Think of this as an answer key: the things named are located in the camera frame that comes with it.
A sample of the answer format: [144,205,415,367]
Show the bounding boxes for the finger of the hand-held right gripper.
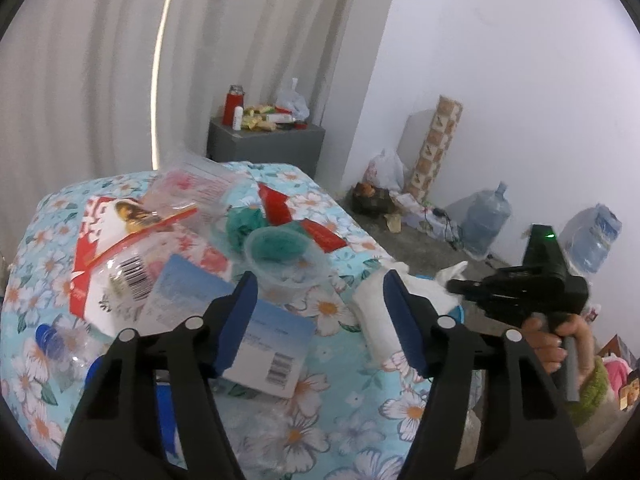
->
[475,294,526,320]
[446,278,506,297]

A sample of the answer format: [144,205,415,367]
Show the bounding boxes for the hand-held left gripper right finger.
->
[382,269,588,480]

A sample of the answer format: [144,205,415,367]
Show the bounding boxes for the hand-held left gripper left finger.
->
[56,271,260,480]

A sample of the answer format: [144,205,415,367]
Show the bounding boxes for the clear plastic container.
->
[243,227,329,302]

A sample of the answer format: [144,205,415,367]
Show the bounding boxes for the white and blue box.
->
[145,254,317,400]

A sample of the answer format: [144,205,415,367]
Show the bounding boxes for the red wrapper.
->
[300,219,348,254]
[256,182,294,226]

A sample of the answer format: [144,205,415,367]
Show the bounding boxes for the clear pink printed package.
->
[145,145,251,222]

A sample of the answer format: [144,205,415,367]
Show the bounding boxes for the person's right hand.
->
[522,312,596,378]

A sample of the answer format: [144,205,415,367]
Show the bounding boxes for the large water jug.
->
[460,182,512,257]
[559,203,624,274]

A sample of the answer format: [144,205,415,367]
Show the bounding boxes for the long patterned box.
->
[395,192,452,237]

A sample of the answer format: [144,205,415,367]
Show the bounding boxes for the brown cardboard box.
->
[600,335,637,362]

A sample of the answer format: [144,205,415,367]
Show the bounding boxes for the green cloth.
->
[225,205,312,261]

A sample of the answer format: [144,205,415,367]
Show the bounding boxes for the pink cloth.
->
[602,355,634,387]

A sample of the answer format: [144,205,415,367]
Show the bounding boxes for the floral blue bedsheet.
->
[0,160,482,480]

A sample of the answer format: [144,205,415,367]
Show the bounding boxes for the dark bag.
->
[350,182,397,217]

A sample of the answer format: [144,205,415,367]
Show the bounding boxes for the white plastic bag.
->
[367,149,409,192]

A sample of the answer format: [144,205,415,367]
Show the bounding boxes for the red and white snack bag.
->
[70,195,236,322]

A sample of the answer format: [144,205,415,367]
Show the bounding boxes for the patterned paper roll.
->
[402,94,464,201]

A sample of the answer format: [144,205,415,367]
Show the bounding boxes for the grey cabinet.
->
[206,117,326,182]

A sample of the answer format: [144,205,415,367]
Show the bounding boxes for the plastic bottle with blue label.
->
[34,305,178,461]

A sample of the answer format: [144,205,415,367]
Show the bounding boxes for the yellow snack packets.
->
[243,103,279,132]

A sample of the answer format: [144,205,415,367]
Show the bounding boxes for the red thermos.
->
[223,85,245,127]

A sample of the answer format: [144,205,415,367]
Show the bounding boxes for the clear plastic bag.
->
[276,78,311,120]

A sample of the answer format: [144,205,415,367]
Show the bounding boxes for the white curtain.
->
[0,0,403,196]

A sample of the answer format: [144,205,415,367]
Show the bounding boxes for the black cable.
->
[425,207,467,251]

